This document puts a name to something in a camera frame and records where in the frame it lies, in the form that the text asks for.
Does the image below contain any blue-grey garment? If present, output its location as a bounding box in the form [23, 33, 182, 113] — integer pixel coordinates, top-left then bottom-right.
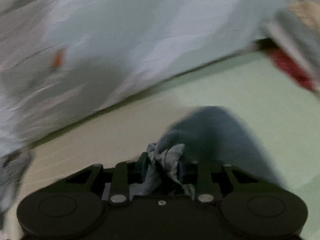
[129, 106, 288, 198]

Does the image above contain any red cloth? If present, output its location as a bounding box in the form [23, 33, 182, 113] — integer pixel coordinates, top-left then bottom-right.
[266, 47, 318, 90]

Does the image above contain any grey cloth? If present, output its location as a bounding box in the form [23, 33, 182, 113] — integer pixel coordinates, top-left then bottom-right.
[0, 149, 35, 220]

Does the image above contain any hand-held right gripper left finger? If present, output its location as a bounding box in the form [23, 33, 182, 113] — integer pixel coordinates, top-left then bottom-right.
[64, 151, 150, 206]

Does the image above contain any light blue bed sheet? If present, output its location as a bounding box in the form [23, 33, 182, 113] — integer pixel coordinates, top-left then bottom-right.
[0, 0, 298, 155]

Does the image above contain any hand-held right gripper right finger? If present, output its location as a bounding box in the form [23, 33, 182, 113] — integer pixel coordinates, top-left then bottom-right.
[178, 160, 260, 205]

